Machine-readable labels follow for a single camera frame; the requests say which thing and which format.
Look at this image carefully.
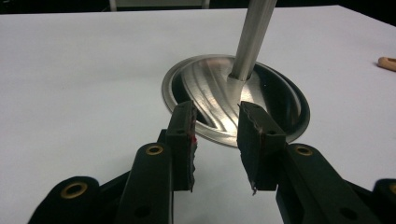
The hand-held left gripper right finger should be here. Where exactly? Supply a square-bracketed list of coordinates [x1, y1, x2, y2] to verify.
[236, 100, 288, 196]

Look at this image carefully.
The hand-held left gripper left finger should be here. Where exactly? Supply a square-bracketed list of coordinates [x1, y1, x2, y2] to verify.
[163, 99, 199, 192]

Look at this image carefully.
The steel utensil rack with hooks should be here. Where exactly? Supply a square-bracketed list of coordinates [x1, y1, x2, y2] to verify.
[161, 0, 311, 149]

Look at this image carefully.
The light blue table mat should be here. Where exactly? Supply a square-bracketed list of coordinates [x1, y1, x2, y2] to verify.
[0, 4, 396, 224]

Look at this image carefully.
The small strainer with wooden handle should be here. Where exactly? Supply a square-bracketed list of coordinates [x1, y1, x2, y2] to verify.
[377, 56, 396, 73]

